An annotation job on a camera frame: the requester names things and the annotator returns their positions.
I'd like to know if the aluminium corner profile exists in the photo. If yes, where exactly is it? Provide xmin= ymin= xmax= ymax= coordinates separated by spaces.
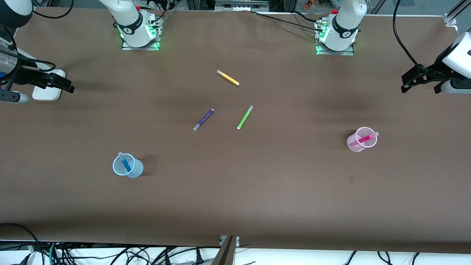
xmin=443 ymin=0 xmax=471 ymax=26

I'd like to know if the long black table cable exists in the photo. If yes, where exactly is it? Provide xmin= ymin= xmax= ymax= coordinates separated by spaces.
xmin=250 ymin=10 xmax=324 ymax=29

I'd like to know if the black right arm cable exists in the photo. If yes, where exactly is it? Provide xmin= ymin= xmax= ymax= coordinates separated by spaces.
xmin=0 ymin=0 xmax=75 ymax=92

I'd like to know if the green marker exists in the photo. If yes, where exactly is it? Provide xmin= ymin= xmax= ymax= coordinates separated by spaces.
xmin=237 ymin=105 xmax=254 ymax=130

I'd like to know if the yellow marker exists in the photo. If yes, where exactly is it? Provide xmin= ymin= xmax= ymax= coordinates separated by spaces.
xmin=216 ymin=70 xmax=240 ymax=86

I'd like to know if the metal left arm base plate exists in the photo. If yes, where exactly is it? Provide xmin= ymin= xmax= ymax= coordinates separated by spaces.
xmin=315 ymin=18 xmax=355 ymax=57

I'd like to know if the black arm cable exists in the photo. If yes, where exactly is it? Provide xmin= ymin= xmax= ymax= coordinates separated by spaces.
xmin=393 ymin=0 xmax=424 ymax=70
xmin=0 ymin=0 xmax=75 ymax=92

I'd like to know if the purple marker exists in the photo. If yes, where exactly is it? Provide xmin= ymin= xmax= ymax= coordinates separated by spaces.
xmin=193 ymin=108 xmax=215 ymax=131

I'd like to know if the white lamp base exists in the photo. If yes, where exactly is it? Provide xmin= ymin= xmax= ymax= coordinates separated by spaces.
xmin=20 ymin=55 xmax=66 ymax=102

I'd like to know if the brown table cover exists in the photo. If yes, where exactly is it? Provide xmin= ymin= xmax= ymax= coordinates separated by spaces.
xmin=0 ymin=8 xmax=471 ymax=254

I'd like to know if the blue marker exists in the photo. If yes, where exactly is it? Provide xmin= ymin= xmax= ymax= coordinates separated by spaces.
xmin=117 ymin=151 xmax=132 ymax=173

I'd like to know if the light blue plastic cup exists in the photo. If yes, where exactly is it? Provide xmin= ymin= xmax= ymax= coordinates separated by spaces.
xmin=112 ymin=152 xmax=144 ymax=179

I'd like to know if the thick black looping cable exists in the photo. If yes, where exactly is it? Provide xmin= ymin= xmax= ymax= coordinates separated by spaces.
xmin=0 ymin=223 xmax=45 ymax=265

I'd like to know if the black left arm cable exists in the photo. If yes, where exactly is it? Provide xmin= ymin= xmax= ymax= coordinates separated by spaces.
xmin=393 ymin=0 xmax=424 ymax=70

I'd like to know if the silver aluminium frame bar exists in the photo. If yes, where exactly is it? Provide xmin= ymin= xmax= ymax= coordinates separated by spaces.
xmin=215 ymin=0 xmax=270 ymax=12

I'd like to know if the light pink plastic cup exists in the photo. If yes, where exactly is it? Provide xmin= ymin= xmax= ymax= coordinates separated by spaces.
xmin=346 ymin=127 xmax=379 ymax=152

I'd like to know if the pink marker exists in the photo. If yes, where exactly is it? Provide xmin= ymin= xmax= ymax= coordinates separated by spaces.
xmin=350 ymin=131 xmax=380 ymax=148

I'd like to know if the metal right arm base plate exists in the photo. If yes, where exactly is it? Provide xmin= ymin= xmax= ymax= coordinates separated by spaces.
xmin=121 ymin=15 xmax=163 ymax=51

